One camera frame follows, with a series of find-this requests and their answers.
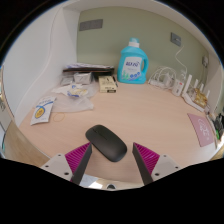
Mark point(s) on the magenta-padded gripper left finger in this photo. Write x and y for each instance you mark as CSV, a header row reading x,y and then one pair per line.
x,y
77,156

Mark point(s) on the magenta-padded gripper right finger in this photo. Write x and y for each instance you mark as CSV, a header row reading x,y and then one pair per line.
x,y
148,158

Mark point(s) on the black computer mouse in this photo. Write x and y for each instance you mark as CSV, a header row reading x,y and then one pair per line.
x,y
106,142

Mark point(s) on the rubber band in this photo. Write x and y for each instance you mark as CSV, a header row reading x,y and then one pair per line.
x,y
53,117

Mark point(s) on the clear plastic bag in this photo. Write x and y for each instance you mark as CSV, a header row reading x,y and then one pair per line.
x,y
75,104

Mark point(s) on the white packet with yellow circle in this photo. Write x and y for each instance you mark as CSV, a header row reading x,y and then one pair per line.
x,y
42,110

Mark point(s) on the white router with antennas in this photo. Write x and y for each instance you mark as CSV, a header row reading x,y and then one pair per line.
x,y
189,96

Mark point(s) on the small silver foil packet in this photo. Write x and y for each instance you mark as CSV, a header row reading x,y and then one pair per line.
x,y
66,81

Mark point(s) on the small white bottle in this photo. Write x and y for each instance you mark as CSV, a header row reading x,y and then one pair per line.
x,y
177,87

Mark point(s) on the cream cardboard box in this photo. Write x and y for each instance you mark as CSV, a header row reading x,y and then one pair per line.
x,y
107,84

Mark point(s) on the large silver foil packet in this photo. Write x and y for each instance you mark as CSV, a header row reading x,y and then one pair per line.
x,y
83,78

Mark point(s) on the black pen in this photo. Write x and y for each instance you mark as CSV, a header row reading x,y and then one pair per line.
x,y
115,81

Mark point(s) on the printed paper stack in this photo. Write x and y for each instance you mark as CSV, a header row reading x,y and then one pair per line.
x,y
87,68

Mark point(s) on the blue detergent bottle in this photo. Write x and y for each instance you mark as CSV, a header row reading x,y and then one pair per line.
x,y
132,65

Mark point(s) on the white wall charger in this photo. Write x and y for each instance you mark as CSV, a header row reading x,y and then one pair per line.
x,y
205,61

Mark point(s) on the square grey wall socket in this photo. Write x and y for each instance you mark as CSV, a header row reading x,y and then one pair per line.
x,y
175,39

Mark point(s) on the wide grey wall plate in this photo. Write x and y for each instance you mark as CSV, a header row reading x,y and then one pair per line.
x,y
90,25

